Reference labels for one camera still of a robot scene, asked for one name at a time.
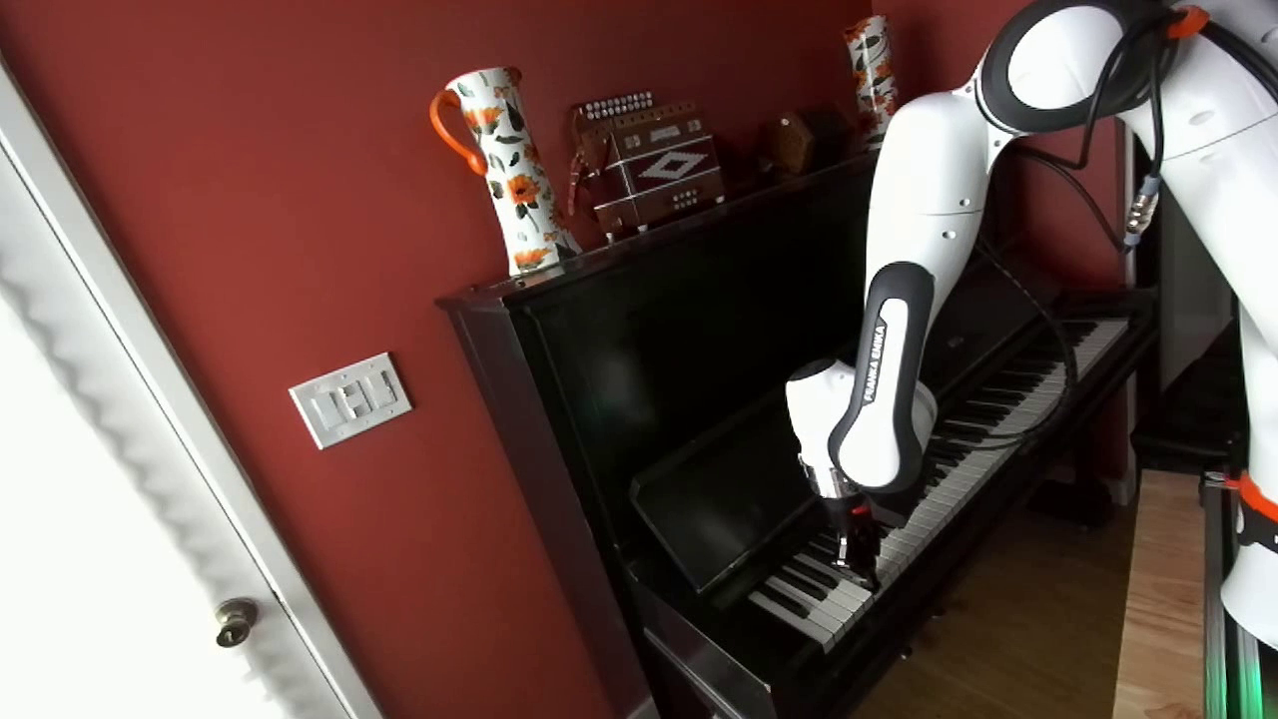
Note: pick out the small brown wooden metronome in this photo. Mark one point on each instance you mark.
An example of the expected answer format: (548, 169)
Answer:
(789, 141)

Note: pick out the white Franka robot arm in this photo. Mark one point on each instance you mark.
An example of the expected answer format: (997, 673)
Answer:
(932, 185)

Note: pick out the white wall switch plate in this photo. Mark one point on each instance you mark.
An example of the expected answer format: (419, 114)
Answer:
(349, 396)

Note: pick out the black upright piano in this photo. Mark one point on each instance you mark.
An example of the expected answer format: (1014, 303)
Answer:
(664, 400)

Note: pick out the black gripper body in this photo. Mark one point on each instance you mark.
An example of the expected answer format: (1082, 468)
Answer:
(852, 511)

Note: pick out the metal door lock knob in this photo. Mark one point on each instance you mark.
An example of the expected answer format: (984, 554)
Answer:
(236, 620)

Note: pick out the black metal table rail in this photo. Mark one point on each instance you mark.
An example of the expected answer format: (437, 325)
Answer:
(1223, 664)

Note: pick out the framed picture on piano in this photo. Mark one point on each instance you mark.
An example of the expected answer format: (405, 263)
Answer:
(652, 165)

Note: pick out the white door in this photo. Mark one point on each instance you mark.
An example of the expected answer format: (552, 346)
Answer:
(93, 532)

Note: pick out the grey door panel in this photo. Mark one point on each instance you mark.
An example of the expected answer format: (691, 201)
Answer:
(1195, 303)

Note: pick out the tall white orange floral vase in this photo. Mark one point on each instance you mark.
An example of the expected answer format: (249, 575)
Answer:
(873, 74)

